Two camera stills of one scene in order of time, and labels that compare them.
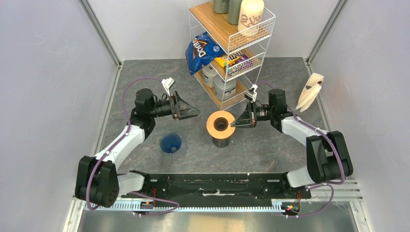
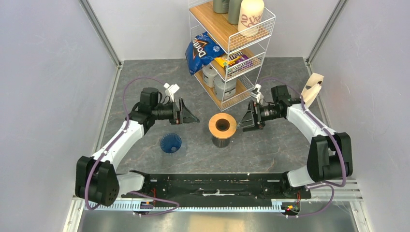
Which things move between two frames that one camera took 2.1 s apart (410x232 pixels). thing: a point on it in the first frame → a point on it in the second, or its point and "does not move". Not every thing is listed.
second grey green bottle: [234, 11] does not move
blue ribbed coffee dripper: [170, 143] does not move
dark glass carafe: [221, 124] does not move
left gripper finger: [187, 113] → [192, 119]
